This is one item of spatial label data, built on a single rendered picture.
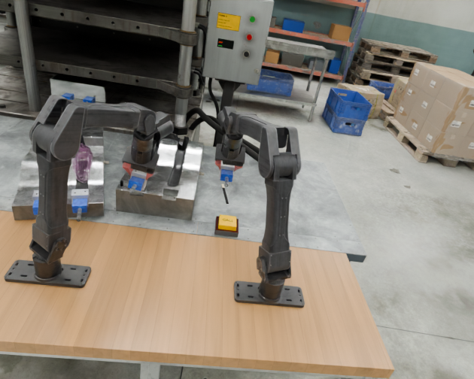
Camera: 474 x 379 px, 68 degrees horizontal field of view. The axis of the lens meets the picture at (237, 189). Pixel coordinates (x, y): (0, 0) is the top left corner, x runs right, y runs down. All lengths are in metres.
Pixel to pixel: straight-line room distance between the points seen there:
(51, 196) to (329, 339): 0.77
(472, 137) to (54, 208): 4.50
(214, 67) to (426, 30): 6.75
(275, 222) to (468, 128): 4.02
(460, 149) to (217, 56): 3.56
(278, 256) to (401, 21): 7.42
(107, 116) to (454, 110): 4.09
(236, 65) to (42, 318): 1.42
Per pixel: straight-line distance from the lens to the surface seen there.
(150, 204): 1.24
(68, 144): 0.86
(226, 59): 1.90
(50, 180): 0.90
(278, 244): 0.94
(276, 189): 0.88
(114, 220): 1.24
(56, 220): 0.96
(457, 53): 8.68
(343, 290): 1.16
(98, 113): 0.90
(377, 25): 8.02
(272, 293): 1.00
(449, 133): 4.70
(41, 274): 1.05
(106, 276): 1.06
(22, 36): 2.03
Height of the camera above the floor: 1.56
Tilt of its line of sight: 31 degrees down
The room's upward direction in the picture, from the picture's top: 11 degrees clockwise
